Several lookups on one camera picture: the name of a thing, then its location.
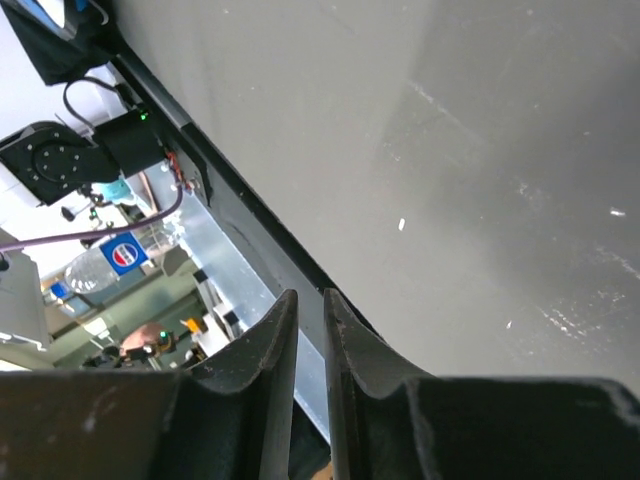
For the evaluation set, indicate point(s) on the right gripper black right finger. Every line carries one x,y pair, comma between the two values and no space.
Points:
391,420

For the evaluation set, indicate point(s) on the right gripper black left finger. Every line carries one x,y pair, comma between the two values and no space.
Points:
229,417

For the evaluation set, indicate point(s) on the black t-shirt with flower print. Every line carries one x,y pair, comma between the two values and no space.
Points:
64,39

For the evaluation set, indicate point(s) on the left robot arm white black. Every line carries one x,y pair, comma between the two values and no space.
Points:
51,160

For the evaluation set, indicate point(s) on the clear Pepsi plastic bottle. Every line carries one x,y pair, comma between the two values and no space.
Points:
100,267

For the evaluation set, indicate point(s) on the aluminium frame rail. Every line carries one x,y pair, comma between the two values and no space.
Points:
237,283

